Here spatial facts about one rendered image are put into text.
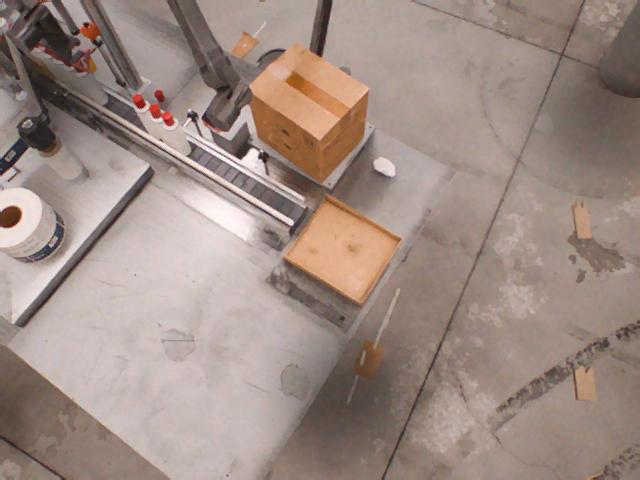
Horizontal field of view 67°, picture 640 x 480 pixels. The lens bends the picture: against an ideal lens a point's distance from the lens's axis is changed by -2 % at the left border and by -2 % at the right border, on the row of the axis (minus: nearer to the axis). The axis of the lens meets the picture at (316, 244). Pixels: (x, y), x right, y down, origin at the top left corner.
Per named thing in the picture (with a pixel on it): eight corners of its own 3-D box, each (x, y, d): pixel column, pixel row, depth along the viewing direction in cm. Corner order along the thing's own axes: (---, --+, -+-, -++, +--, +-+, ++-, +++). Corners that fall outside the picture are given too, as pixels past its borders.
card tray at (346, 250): (282, 258, 160) (281, 254, 156) (325, 198, 168) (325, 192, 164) (360, 306, 153) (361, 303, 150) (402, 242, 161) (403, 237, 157)
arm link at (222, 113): (227, 61, 117) (209, 67, 124) (202, 96, 114) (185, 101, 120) (260, 96, 125) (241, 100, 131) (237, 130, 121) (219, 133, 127)
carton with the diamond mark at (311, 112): (257, 137, 175) (244, 88, 150) (300, 95, 181) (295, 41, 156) (321, 184, 167) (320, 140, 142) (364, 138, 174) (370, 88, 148)
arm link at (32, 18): (51, 5, 125) (34, -2, 126) (34, 23, 123) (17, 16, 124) (64, 25, 132) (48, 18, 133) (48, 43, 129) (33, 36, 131)
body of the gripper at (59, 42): (68, 60, 135) (54, 40, 128) (41, 48, 137) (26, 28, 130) (82, 43, 137) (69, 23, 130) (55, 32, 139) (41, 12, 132)
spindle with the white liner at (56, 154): (58, 178, 168) (5, 128, 140) (75, 159, 170) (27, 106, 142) (76, 190, 166) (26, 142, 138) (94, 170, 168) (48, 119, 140)
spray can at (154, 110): (162, 145, 171) (142, 110, 152) (172, 135, 173) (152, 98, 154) (173, 152, 170) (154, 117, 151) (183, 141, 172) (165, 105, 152)
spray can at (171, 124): (174, 152, 170) (154, 117, 151) (183, 142, 172) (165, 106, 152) (185, 159, 169) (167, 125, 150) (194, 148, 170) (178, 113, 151)
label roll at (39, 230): (6, 215, 163) (-22, 195, 150) (64, 202, 164) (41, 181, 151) (6, 269, 156) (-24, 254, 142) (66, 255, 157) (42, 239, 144)
